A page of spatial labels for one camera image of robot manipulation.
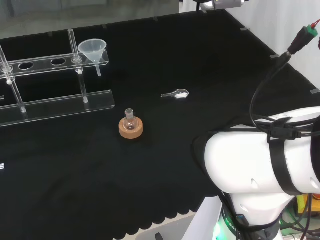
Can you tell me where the yellow stop button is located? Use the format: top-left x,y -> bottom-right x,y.
296,193 -> 320,216

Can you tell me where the cork ring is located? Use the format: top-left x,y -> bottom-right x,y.
118,116 -> 145,140

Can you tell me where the white device with light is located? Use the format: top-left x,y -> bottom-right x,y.
193,0 -> 247,12

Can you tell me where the black cable green connector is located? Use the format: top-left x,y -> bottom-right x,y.
249,19 -> 320,133

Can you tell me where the black cloth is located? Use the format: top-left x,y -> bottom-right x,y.
0,8 -> 320,237

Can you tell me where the clear acrylic funnel stand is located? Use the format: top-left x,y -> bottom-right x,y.
0,28 -> 116,127

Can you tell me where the glass weighing funnel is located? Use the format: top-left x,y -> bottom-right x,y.
160,88 -> 190,99

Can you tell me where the clear plastic funnel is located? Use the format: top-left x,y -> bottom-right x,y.
77,38 -> 108,77

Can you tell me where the small round-bottom glass flask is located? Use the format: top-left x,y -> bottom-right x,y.
124,108 -> 138,131

